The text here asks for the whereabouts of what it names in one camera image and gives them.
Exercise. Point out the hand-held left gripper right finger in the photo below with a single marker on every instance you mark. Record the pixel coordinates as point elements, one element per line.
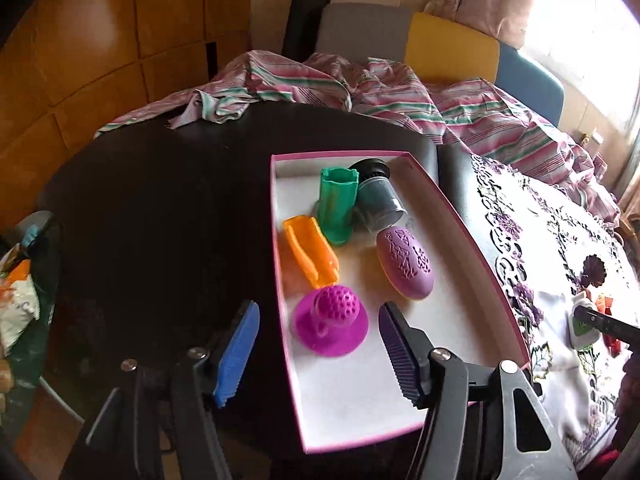
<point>400,355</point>

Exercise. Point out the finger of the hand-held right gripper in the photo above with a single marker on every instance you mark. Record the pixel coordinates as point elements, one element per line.
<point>610,327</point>

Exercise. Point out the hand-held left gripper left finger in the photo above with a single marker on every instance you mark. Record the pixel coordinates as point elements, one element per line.
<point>235,355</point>

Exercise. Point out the red toy piece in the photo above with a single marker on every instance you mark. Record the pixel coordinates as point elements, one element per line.
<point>607,304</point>
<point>614,346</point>

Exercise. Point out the white green bottle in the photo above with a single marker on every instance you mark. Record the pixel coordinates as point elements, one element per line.
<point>582,332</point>

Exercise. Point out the pink-rimmed white tray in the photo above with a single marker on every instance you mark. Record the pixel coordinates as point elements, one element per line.
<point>350,400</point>

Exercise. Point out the magenta toy cup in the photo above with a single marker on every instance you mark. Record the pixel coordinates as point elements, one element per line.
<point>330,330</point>

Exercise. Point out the purple oval toy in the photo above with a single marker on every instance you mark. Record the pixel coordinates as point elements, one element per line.
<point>405,265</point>

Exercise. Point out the orange toy scoop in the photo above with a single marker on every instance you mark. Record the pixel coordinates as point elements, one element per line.
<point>310,250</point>

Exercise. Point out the grey cylinder container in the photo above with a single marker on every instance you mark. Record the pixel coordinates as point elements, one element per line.
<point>377,200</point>

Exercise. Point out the green castle tower toy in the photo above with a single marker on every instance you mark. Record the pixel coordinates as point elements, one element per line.
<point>337,205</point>

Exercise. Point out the dark shell-shaped toy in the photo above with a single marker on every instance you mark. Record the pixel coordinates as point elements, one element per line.
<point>593,271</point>

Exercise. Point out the white embroidered floral tablecloth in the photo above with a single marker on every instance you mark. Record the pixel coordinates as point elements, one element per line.
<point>540,240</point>

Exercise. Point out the round glass side table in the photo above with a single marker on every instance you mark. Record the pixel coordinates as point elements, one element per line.
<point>30,365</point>

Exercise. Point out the orange white snack packet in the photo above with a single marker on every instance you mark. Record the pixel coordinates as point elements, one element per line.
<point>17,305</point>

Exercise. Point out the light blue packet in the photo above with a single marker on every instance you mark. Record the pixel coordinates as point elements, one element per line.
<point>31,235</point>

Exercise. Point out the pink striped blanket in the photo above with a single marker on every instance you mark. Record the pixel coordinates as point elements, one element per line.
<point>390,90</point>

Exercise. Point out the grey yellow blue headboard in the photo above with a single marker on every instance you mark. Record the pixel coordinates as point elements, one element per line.
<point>450,45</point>

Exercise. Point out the wooden wardrobe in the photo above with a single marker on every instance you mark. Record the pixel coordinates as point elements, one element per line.
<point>100,60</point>

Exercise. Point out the black rolled mat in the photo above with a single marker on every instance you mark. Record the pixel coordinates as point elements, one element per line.
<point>302,20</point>

